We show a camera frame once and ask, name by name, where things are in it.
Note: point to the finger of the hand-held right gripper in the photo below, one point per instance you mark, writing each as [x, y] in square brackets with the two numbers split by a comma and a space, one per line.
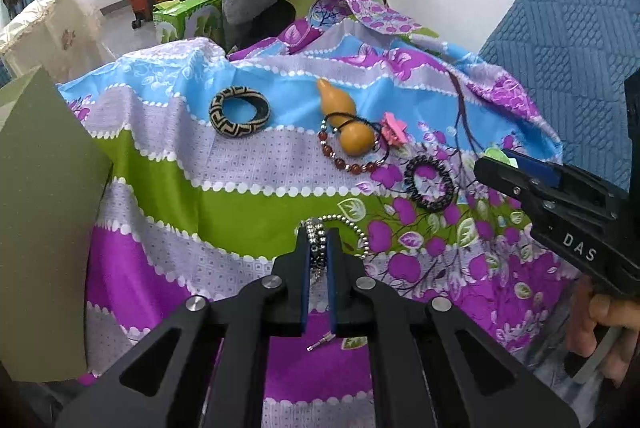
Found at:
[505, 180]
[537, 168]

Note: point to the beige lace furniture cover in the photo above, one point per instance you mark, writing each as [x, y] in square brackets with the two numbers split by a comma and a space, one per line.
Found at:
[55, 28]

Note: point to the orange gourd ornament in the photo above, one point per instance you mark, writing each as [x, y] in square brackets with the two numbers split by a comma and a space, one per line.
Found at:
[357, 138]

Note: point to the person's right hand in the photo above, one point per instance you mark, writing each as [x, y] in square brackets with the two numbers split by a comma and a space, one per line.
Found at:
[612, 313]

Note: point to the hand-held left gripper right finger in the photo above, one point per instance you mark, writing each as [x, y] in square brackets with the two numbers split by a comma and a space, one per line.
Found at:
[334, 288]

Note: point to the colourful floral striped cloth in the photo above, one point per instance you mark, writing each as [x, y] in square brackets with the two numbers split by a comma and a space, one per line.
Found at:
[225, 208]

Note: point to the black and beige patterned bangle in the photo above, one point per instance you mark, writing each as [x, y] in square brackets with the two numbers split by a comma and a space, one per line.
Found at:
[225, 126]

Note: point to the olive green cardboard box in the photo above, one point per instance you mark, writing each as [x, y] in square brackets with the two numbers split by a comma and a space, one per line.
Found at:
[45, 218]

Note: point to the green printed carton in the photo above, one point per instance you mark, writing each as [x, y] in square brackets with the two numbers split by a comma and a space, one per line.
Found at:
[187, 16]

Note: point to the pink flower hair clip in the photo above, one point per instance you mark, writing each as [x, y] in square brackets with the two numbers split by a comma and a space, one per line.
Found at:
[392, 128]

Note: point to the blue quilted chair cover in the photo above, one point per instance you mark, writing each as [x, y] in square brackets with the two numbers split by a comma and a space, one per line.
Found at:
[565, 33]

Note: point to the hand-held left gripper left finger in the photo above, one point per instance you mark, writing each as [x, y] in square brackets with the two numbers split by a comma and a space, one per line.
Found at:
[303, 278]

